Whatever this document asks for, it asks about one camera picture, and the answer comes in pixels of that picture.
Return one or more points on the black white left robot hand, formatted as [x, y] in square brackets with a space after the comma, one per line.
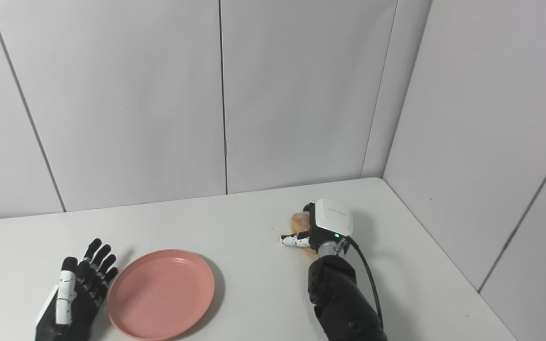
[81, 303]

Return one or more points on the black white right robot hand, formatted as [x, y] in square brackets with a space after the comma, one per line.
[332, 220]

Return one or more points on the golden bread roll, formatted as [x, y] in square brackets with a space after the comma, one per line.
[300, 221]

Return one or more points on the pink round plate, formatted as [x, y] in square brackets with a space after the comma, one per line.
[159, 296]

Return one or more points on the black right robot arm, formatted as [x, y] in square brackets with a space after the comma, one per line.
[339, 298]

